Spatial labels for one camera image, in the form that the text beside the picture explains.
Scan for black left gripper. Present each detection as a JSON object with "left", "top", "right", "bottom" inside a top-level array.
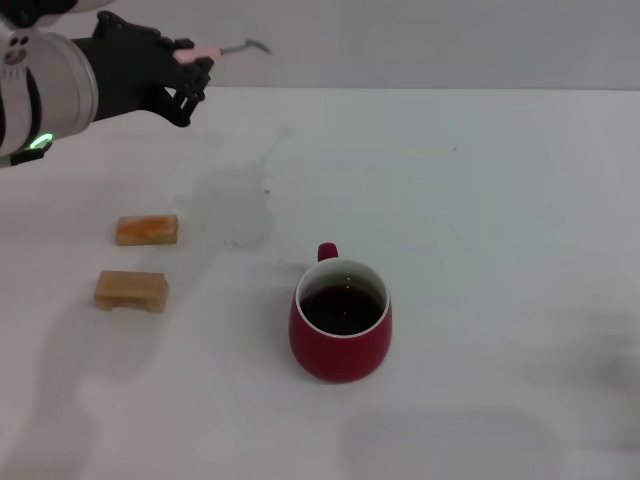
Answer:
[{"left": 69, "top": 10, "right": 215, "bottom": 127}]

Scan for pink handled metal spoon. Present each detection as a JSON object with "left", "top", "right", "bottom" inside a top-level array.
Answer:
[{"left": 174, "top": 38, "right": 274, "bottom": 64}]

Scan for red cup with coffee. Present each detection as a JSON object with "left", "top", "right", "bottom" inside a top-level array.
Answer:
[{"left": 288, "top": 242, "right": 393, "bottom": 385}]

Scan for wooden block with orange stain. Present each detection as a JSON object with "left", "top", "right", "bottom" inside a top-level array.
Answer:
[{"left": 116, "top": 214, "right": 179, "bottom": 247}]

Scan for notched plain wooden block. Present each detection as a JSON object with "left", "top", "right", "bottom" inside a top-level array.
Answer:
[{"left": 94, "top": 270, "right": 170, "bottom": 314}]

